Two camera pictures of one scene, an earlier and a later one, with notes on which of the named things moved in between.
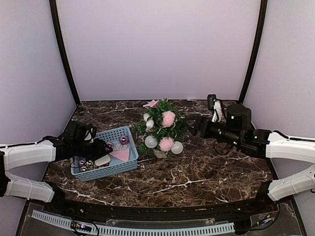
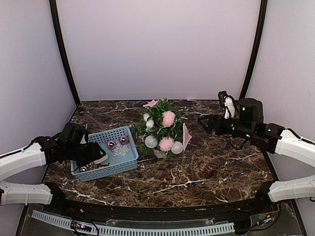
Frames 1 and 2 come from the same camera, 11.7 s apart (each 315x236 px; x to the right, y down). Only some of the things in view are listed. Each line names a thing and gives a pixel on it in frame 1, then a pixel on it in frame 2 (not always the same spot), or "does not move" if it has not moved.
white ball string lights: [151, 141] does not move
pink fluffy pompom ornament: [168, 117] does not move
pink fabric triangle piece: [123, 155] -> [187, 136]
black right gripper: [198, 126] -> [213, 119]
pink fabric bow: [152, 103] does not move
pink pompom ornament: [166, 143] does not move
